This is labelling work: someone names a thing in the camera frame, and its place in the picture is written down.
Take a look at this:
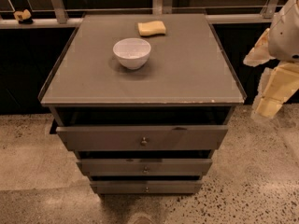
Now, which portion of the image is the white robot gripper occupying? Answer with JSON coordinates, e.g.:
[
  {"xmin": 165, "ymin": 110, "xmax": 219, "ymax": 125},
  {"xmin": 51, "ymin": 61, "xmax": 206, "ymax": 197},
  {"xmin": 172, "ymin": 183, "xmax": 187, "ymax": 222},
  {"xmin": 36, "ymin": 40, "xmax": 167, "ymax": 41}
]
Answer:
[{"xmin": 243, "ymin": 0, "xmax": 299, "ymax": 119}]

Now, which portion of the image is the metal window railing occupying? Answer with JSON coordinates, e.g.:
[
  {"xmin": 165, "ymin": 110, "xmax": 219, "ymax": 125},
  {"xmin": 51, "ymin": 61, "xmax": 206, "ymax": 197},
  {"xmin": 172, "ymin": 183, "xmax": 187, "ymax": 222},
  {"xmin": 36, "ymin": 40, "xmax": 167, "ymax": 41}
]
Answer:
[{"xmin": 0, "ymin": 0, "xmax": 287, "ymax": 29}]

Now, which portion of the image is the small yellow black object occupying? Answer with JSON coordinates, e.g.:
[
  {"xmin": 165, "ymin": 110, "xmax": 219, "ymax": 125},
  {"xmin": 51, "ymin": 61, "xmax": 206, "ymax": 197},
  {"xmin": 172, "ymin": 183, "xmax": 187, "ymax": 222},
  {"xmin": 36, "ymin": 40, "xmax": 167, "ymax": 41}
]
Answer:
[{"xmin": 13, "ymin": 9, "xmax": 33, "ymax": 24}]

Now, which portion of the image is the white ceramic bowl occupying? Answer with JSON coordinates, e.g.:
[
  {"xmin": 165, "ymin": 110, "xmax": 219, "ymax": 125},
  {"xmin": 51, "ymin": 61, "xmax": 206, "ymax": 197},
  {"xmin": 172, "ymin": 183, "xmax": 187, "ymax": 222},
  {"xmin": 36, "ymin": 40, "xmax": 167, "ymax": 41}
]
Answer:
[{"xmin": 113, "ymin": 38, "xmax": 151, "ymax": 70}]

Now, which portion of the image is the grey drawer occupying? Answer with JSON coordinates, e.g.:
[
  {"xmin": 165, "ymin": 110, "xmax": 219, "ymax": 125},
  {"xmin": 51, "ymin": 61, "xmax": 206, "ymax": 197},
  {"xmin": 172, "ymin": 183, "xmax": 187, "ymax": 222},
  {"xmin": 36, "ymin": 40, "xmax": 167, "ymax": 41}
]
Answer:
[
  {"xmin": 91, "ymin": 180, "xmax": 202, "ymax": 194},
  {"xmin": 56, "ymin": 125, "xmax": 228, "ymax": 151},
  {"xmin": 78, "ymin": 159, "xmax": 212, "ymax": 176}
]

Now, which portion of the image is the grey drawer cabinet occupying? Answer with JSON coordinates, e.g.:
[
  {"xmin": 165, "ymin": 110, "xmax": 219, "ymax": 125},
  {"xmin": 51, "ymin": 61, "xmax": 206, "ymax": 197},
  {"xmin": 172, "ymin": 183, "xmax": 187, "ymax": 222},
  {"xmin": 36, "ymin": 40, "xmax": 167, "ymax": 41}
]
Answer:
[{"xmin": 39, "ymin": 14, "xmax": 246, "ymax": 185}]

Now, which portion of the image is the grey bottom drawer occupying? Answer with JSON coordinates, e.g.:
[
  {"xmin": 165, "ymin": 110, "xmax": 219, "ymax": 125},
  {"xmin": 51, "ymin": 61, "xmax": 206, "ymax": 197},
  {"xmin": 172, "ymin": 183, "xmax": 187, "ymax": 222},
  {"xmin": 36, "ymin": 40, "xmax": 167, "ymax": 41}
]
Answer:
[{"xmin": 91, "ymin": 180, "xmax": 202, "ymax": 194}]

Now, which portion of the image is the yellow sponge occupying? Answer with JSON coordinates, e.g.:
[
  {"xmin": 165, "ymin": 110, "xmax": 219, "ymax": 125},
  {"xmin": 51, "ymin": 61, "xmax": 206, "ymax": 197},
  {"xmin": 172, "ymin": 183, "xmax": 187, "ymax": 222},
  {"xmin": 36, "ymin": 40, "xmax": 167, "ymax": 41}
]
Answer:
[{"xmin": 137, "ymin": 21, "xmax": 166, "ymax": 36}]

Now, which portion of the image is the grey top drawer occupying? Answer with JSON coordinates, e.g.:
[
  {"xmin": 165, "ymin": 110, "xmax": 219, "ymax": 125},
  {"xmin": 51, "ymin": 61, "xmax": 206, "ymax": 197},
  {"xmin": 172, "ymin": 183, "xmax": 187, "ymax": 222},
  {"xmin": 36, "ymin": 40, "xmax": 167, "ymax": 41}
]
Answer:
[{"xmin": 56, "ymin": 125, "xmax": 228, "ymax": 151}]

